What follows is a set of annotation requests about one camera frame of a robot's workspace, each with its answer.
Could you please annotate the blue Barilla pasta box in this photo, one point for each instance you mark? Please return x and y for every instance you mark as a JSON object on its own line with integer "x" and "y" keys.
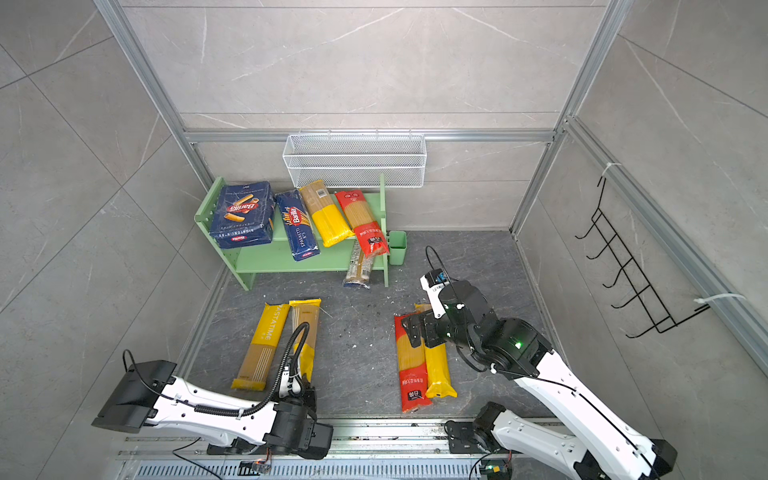
{"x": 243, "y": 216}

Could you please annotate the white wire mesh basket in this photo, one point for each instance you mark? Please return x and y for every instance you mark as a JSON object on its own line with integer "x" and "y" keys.
{"x": 356, "y": 161}

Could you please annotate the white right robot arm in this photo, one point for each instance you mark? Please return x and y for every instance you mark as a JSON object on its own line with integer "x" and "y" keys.
{"x": 597, "y": 444}

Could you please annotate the black wire hook rack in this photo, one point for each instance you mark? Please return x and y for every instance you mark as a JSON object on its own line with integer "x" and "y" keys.
{"x": 630, "y": 272}

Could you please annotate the yellow brown spaghetti package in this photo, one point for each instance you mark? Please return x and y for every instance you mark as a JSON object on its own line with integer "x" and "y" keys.
{"x": 325, "y": 214}

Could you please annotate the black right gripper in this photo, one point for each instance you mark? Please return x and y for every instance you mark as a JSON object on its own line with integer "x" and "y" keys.
{"x": 428, "y": 320}

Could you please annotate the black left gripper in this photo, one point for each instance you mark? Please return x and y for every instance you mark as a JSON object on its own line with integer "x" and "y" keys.
{"x": 312, "y": 400}

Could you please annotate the green plastic cup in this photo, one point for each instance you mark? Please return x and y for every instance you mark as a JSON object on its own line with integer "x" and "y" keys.
{"x": 397, "y": 242}

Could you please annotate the clear grey spaghetti package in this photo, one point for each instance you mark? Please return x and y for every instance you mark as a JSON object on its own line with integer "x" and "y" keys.
{"x": 359, "y": 269}

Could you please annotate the red spaghetti package floor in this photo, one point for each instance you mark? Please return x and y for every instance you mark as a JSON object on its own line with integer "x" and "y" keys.
{"x": 412, "y": 370}

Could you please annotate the blue Barilla spaghetti package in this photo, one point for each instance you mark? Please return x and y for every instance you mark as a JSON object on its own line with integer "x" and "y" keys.
{"x": 297, "y": 225}

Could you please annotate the yellow Pastatime spaghetti package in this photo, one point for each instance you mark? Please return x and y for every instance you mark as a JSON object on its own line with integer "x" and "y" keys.
{"x": 254, "y": 370}

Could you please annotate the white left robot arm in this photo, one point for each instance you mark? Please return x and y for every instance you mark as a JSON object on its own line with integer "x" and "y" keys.
{"x": 150, "y": 395}

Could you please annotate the green metal shelf rack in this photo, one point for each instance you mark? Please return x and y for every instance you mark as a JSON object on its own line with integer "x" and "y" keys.
{"x": 245, "y": 263}

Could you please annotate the red spaghetti package top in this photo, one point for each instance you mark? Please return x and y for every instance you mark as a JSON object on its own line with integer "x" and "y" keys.
{"x": 367, "y": 230}

